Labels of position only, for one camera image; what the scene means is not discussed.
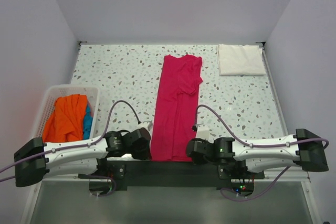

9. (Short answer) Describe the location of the pink t shirt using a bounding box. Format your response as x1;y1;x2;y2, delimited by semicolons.
150;55;203;162

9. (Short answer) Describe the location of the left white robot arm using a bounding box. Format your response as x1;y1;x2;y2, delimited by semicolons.
14;127;151;187

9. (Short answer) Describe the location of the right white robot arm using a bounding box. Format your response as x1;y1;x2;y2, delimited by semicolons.
186;129;329;178

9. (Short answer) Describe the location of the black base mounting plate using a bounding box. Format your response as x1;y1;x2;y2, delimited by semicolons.
77;155;266;192

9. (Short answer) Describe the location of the blue t shirt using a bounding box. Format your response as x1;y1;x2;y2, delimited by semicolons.
83;104;93;140

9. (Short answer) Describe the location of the orange t shirt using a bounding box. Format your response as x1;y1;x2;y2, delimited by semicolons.
42;94;88;143

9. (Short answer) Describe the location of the folded white t shirt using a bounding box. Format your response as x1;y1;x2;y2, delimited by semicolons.
217;44;266;76

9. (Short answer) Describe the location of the white plastic basket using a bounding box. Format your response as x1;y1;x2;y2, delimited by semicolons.
32;84;100;138

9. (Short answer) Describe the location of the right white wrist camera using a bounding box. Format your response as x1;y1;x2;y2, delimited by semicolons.
192;124;210;141

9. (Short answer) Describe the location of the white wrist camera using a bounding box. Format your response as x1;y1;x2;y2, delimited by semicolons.
138;121;153;131
192;124;210;141

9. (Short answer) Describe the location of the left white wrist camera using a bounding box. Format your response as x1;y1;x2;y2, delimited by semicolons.
138;121;153;131

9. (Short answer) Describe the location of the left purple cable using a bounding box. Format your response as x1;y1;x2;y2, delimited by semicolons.
0;100;142;197

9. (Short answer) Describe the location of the aluminium rail frame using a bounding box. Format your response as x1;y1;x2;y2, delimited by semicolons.
29;44;320;223

